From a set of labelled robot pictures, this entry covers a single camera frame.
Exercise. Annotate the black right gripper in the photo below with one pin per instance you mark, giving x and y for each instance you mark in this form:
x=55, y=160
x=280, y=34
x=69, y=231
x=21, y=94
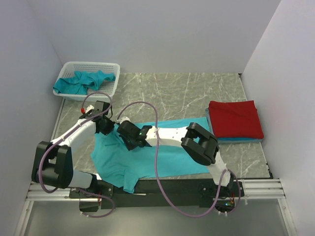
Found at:
x=129, y=147

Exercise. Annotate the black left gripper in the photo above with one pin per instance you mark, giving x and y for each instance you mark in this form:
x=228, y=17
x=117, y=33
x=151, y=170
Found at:
x=110, y=128

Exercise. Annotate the light blue t-shirt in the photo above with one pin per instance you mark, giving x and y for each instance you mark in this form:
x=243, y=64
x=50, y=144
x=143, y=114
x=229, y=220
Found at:
x=123, y=168

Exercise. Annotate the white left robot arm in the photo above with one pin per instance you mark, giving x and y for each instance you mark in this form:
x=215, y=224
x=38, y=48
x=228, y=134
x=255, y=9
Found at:
x=53, y=165

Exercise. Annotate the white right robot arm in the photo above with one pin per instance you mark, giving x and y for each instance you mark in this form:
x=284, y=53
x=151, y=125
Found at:
x=201, y=145

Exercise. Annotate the teal crumpled t-shirt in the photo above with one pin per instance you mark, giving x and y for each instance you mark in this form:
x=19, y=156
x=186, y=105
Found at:
x=82, y=81

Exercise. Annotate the black mounting base bar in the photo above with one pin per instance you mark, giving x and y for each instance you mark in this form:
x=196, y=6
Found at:
x=181, y=192

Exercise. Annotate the white plastic basket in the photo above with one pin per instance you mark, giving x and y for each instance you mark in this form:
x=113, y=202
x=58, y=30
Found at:
x=106, y=90

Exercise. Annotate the folded grey-blue t-shirt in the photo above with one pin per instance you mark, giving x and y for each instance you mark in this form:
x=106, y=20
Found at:
x=208, y=115

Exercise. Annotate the folded red t-shirt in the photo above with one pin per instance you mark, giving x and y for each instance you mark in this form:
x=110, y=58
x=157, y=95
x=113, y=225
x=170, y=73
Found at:
x=235, y=120

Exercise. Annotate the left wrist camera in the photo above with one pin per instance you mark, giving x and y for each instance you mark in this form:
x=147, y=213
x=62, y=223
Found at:
x=101, y=106

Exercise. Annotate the aluminium rail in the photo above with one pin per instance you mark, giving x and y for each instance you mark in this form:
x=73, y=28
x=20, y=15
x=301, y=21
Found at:
x=253, y=189

